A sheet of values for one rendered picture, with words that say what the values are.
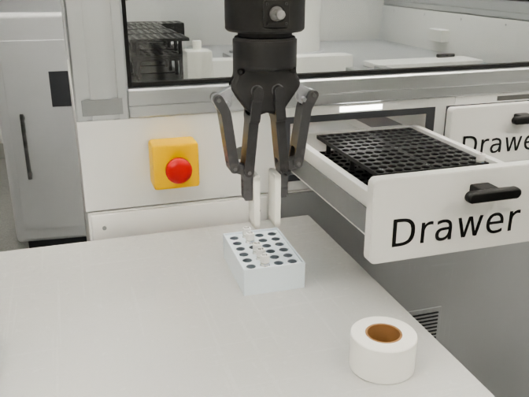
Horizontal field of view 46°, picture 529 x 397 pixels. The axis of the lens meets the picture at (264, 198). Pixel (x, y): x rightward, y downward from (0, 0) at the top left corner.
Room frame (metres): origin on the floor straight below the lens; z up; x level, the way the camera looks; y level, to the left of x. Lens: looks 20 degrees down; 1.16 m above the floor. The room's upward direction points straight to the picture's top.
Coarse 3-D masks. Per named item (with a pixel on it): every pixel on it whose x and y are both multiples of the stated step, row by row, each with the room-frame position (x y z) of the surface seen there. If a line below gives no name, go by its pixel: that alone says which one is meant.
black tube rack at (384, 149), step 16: (400, 128) 1.06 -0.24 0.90; (336, 144) 0.97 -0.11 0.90; (352, 144) 0.96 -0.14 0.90; (368, 144) 0.96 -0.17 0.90; (384, 144) 0.96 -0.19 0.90; (400, 144) 0.96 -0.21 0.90; (416, 144) 0.96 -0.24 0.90; (432, 144) 0.96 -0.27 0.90; (336, 160) 0.97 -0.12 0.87; (352, 160) 0.89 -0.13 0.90; (368, 160) 0.88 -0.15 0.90; (384, 160) 0.87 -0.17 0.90; (400, 160) 0.88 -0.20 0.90; (416, 160) 0.87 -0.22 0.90; (432, 160) 0.87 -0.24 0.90; (448, 160) 0.88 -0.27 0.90; (464, 160) 0.87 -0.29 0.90; (368, 176) 0.88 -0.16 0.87
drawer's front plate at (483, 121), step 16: (448, 112) 1.11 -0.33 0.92; (464, 112) 1.10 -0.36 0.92; (480, 112) 1.11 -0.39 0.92; (496, 112) 1.12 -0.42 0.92; (512, 112) 1.14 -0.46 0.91; (528, 112) 1.15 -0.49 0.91; (448, 128) 1.10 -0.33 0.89; (464, 128) 1.11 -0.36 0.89; (480, 128) 1.12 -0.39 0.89; (496, 128) 1.13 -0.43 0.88; (512, 128) 1.14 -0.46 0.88; (528, 128) 1.15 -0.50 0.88; (480, 144) 1.12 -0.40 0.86; (512, 144) 1.14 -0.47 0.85; (528, 144) 1.15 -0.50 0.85; (512, 160) 1.14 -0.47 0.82
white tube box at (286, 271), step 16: (224, 240) 0.83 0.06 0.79; (240, 240) 0.82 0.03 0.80; (256, 240) 0.82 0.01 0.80; (272, 240) 0.82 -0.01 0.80; (224, 256) 0.83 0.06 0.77; (240, 256) 0.77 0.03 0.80; (256, 256) 0.77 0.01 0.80; (272, 256) 0.78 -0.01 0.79; (288, 256) 0.78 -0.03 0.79; (240, 272) 0.74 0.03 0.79; (256, 272) 0.73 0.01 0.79; (272, 272) 0.73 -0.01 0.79; (288, 272) 0.74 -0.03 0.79; (304, 272) 0.75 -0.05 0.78; (240, 288) 0.74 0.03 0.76; (256, 288) 0.73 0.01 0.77; (272, 288) 0.73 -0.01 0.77; (288, 288) 0.74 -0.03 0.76
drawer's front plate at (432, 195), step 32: (384, 192) 0.70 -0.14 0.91; (416, 192) 0.71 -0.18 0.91; (448, 192) 0.73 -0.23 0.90; (384, 224) 0.70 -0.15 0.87; (416, 224) 0.72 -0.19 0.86; (448, 224) 0.73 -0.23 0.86; (480, 224) 0.74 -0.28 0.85; (512, 224) 0.76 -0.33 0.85; (384, 256) 0.70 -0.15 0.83; (416, 256) 0.72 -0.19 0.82
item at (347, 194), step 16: (368, 128) 1.09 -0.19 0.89; (384, 128) 1.09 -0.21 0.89; (416, 128) 1.10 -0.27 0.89; (320, 144) 1.06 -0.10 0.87; (448, 144) 1.00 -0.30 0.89; (304, 160) 0.96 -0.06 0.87; (320, 160) 0.90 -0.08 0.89; (496, 160) 0.89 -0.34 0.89; (304, 176) 0.96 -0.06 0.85; (320, 176) 0.89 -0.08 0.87; (336, 176) 0.85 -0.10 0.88; (352, 176) 0.81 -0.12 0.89; (320, 192) 0.89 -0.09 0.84; (336, 192) 0.84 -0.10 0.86; (352, 192) 0.79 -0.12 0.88; (336, 208) 0.84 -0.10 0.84; (352, 208) 0.79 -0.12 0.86
